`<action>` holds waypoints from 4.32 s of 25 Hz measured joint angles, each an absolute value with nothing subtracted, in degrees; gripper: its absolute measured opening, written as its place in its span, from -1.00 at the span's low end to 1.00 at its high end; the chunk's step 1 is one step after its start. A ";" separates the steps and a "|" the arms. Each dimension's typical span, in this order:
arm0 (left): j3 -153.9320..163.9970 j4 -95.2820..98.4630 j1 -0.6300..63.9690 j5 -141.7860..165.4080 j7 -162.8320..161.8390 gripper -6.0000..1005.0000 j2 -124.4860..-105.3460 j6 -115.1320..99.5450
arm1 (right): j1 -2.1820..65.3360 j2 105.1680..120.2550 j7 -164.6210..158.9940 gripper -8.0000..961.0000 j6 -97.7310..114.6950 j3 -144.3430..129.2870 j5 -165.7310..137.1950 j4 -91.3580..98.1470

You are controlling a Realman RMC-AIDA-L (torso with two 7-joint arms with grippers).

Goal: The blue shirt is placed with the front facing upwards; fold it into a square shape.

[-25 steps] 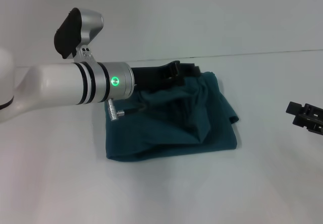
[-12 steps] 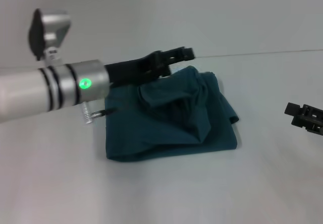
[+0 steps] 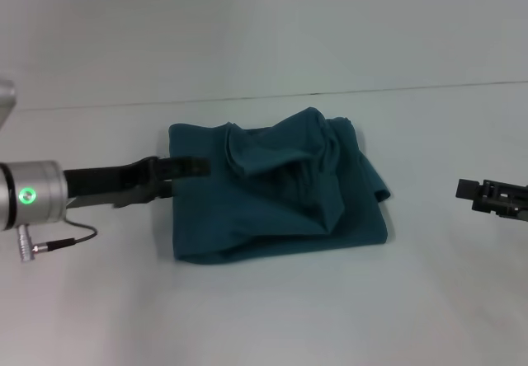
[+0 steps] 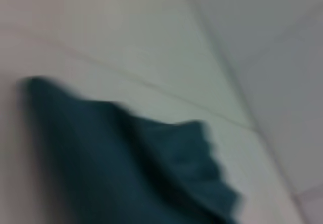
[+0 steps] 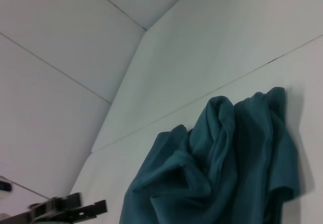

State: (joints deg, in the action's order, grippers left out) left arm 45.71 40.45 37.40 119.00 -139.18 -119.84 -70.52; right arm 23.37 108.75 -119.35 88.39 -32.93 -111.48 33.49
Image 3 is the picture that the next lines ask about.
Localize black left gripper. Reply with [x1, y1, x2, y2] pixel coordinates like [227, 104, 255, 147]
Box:
[61, 156, 212, 210]

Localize teal t-shirt with FREE print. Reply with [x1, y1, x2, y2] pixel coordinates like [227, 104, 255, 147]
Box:
[167, 108, 392, 266]

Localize left arm cable with plug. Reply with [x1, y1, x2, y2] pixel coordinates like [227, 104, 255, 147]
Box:
[16, 217, 99, 264]

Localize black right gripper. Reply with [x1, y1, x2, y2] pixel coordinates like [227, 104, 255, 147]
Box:
[455, 178, 528, 223]

